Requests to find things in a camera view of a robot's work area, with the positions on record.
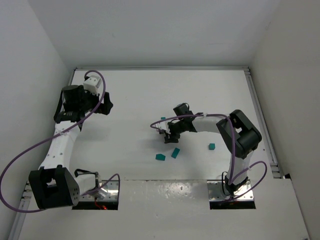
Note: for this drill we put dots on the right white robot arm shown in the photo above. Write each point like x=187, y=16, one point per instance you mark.
x=239, y=134

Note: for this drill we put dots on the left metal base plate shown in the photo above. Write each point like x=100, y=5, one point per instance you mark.
x=109, y=193

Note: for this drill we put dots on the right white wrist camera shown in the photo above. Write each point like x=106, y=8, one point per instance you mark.
x=163, y=128

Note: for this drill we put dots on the aluminium frame rail right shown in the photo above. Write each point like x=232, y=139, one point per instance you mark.
x=268, y=146

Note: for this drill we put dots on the teal small rectangular block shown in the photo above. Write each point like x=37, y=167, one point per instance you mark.
x=175, y=153

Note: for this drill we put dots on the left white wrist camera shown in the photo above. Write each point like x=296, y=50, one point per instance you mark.
x=92, y=83

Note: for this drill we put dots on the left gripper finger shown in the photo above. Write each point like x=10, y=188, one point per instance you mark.
x=106, y=98
x=105, y=108

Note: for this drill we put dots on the aluminium frame rail back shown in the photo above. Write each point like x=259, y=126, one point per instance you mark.
x=122, y=68

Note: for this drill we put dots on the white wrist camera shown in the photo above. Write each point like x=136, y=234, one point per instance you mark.
x=163, y=128
x=92, y=83

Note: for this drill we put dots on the metal base plate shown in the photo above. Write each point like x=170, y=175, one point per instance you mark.
x=109, y=193
x=216, y=194

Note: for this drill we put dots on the aluminium frame rail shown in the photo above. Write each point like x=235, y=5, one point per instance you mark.
x=19, y=219
x=122, y=68
x=268, y=146

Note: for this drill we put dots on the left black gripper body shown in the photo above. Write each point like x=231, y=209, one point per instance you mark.
x=100, y=103

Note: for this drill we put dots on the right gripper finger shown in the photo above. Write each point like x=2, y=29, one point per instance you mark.
x=173, y=138
x=166, y=139

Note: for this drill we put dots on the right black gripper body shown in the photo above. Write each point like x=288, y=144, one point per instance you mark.
x=170, y=131

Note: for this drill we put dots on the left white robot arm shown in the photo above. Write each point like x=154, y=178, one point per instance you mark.
x=52, y=184

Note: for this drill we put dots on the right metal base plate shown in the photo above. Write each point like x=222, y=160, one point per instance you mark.
x=216, y=194

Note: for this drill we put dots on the aluminium frame rail left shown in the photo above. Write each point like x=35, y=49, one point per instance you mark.
x=19, y=219

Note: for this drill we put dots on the teal pentagon roof block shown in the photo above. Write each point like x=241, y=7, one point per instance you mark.
x=160, y=157

